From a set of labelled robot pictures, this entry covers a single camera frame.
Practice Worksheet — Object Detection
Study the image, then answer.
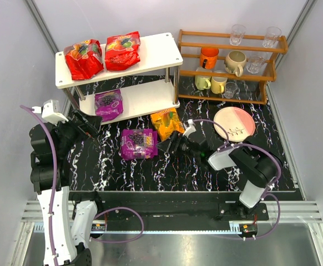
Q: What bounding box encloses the purple candy bag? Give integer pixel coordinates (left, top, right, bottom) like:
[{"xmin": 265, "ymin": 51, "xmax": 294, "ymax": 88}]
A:
[
  {"xmin": 121, "ymin": 129, "xmax": 158, "ymax": 160},
  {"xmin": 94, "ymin": 89, "xmax": 124, "ymax": 122}
]

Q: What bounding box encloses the large red candy bag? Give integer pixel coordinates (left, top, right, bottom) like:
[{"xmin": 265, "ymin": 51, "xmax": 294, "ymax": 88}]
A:
[{"xmin": 63, "ymin": 39, "xmax": 104, "ymax": 81}]

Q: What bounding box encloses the small red candy bag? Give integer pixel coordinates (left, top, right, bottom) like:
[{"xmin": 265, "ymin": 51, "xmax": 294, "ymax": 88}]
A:
[{"xmin": 104, "ymin": 31, "xmax": 140, "ymax": 71}]

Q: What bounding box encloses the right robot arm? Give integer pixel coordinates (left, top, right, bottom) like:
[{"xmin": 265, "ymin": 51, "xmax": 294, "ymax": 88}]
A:
[{"xmin": 157, "ymin": 131, "xmax": 283, "ymax": 209}]

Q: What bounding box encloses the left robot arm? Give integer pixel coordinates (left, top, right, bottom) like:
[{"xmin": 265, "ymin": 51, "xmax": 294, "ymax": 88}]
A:
[{"xmin": 29, "ymin": 114, "xmax": 103, "ymax": 265}]

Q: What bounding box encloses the yellow mango candy bag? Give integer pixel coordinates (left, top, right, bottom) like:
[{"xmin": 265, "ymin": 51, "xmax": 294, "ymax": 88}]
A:
[{"xmin": 150, "ymin": 108, "xmax": 185, "ymax": 141}]

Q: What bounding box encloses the clear glass bottom shelf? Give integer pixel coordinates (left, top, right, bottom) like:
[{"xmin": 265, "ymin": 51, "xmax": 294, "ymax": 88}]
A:
[{"xmin": 224, "ymin": 82, "xmax": 238, "ymax": 99}]

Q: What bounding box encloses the clear glass shelf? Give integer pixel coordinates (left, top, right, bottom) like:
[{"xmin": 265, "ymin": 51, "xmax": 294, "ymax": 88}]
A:
[
  {"xmin": 224, "ymin": 82, "xmax": 238, "ymax": 99},
  {"xmin": 246, "ymin": 54, "xmax": 266, "ymax": 74}
]

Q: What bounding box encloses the white two-tier shelf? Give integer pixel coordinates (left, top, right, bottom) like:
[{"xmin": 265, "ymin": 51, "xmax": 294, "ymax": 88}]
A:
[{"xmin": 55, "ymin": 32, "xmax": 183, "ymax": 122}]

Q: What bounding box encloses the clear glass middle shelf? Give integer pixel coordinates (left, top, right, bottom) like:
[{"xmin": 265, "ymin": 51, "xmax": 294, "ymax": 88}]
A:
[{"xmin": 246, "ymin": 54, "xmax": 266, "ymax": 74}]

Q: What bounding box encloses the pink beige plate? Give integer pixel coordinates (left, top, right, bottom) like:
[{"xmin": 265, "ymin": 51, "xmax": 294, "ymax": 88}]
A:
[{"xmin": 214, "ymin": 107, "xmax": 255, "ymax": 142}]

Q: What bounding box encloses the green mug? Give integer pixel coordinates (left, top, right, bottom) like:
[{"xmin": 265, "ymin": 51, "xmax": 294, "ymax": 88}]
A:
[{"xmin": 195, "ymin": 75, "xmax": 211, "ymax": 90}]

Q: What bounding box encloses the yellow mug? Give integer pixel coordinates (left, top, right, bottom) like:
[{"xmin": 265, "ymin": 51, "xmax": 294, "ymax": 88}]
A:
[{"xmin": 211, "ymin": 76, "xmax": 228, "ymax": 94}]

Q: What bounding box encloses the wooden cup rack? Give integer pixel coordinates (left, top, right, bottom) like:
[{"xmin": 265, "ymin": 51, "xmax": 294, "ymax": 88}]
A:
[{"xmin": 178, "ymin": 29, "xmax": 289, "ymax": 105}]

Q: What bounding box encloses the orange mug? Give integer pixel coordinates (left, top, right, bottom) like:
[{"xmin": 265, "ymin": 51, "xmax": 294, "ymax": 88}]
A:
[{"xmin": 200, "ymin": 47, "xmax": 219, "ymax": 69}]

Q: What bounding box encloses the beige ceramic mug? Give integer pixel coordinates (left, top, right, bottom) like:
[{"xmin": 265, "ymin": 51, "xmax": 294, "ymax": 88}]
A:
[{"xmin": 224, "ymin": 50, "xmax": 247, "ymax": 77}]

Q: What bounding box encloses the clear glass top left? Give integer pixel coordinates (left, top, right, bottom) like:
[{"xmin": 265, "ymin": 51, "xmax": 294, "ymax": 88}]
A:
[{"xmin": 229, "ymin": 24, "xmax": 246, "ymax": 46}]

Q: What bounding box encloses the clear glass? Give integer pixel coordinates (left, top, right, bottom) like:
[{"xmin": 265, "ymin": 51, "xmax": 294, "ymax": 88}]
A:
[
  {"xmin": 263, "ymin": 27, "xmax": 282, "ymax": 48},
  {"xmin": 229, "ymin": 24, "xmax": 246, "ymax": 46}
]

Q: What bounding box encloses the clear glass top right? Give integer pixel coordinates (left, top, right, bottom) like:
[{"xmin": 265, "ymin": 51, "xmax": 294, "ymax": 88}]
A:
[{"xmin": 263, "ymin": 27, "xmax": 282, "ymax": 48}]

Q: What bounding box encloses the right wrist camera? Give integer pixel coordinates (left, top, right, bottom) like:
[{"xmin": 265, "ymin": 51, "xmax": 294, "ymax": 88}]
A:
[{"xmin": 183, "ymin": 119, "xmax": 196, "ymax": 139}]

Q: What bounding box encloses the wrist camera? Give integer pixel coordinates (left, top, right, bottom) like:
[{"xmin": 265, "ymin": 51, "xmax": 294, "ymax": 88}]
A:
[
  {"xmin": 183, "ymin": 119, "xmax": 196, "ymax": 139},
  {"xmin": 32, "ymin": 99, "xmax": 69, "ymax": 126}
]

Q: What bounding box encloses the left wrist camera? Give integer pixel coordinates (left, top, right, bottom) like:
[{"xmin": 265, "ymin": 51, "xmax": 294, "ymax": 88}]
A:
[{"xmin": 32, "ymin": 99, "xmax": 69, "ymax": 126}]

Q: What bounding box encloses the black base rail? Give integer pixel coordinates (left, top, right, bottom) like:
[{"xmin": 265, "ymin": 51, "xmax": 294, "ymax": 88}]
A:
[{"xmin": 72, "ymin": 191, "xmax": 270, "ymax": 225}]

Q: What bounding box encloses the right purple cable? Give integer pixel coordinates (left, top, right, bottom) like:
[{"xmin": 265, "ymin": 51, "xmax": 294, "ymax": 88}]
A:
[{"xmin": 191, "ymin": 119, "xmax": 283, "ymax": 241}]

